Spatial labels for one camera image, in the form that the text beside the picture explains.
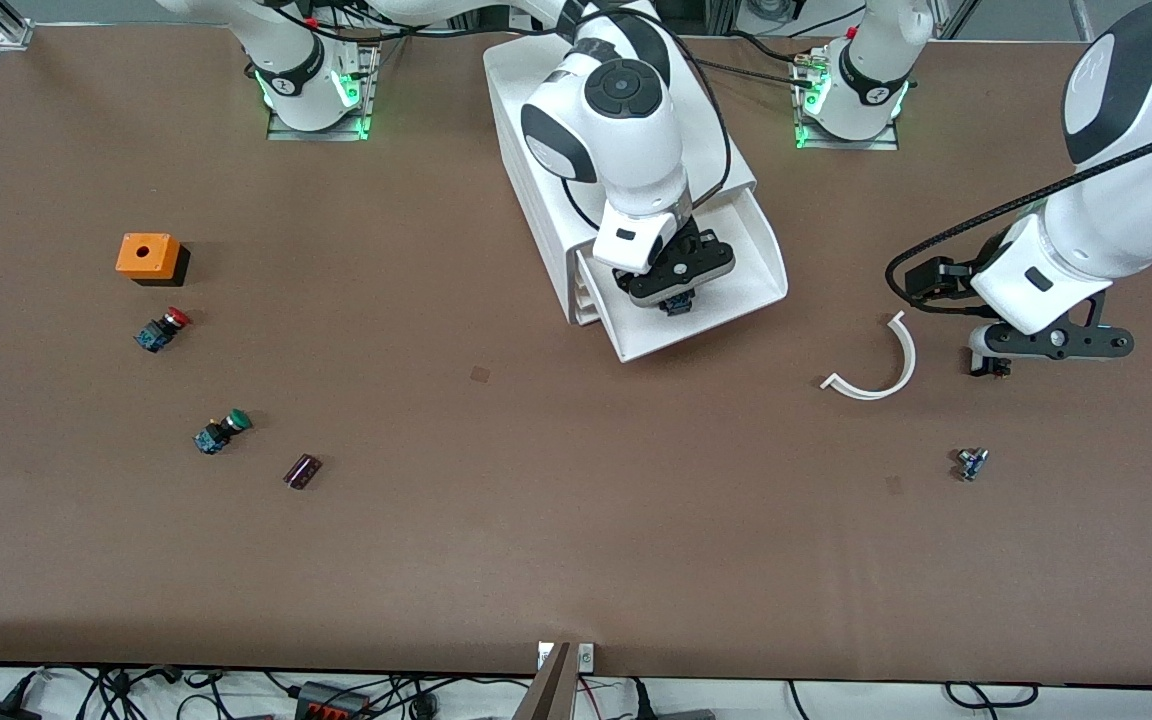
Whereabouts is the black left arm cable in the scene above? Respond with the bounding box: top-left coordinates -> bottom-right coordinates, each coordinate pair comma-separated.
884,120 -> 1152,316

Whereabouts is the green push button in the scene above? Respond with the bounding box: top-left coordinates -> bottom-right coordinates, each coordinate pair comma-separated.
193,408 -> 253,456

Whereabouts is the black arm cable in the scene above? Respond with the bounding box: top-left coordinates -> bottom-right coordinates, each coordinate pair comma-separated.
884,120 -> 1152,316
551,10 -> 732,236

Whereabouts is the red push button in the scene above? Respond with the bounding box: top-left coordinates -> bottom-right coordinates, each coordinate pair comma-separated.
133,307 -> 193,354

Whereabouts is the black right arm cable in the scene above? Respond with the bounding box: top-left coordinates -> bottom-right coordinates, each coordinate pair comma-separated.
551,10 -> 732,236

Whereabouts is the wooden post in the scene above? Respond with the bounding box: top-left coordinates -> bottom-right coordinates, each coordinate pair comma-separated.
513,641 -> 578,720

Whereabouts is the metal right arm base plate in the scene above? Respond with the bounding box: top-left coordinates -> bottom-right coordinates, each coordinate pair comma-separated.
266,40 -> 379,143

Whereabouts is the orange box with hole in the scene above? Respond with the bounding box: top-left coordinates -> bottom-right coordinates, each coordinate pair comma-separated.
115,233 -> 190,288

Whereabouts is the white curved bracket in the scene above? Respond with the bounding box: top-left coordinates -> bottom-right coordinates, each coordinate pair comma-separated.
820,310 -> 918,402

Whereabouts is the aluminium frame profile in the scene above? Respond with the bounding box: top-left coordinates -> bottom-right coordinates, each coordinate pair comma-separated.
0,0 -> 35,51

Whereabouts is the black looped cable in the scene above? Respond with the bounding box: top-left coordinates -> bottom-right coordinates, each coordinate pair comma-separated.
944,681 -> 1039,709

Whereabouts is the white plastic drawer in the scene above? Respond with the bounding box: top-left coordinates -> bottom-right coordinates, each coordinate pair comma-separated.
581,190 -> 789,364

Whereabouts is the white drawer cabinet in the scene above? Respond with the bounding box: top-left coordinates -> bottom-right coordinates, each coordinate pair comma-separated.
483,10 -> 758,327

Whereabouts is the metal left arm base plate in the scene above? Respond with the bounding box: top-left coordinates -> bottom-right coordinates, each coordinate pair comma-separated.
791,55 -> 902,151

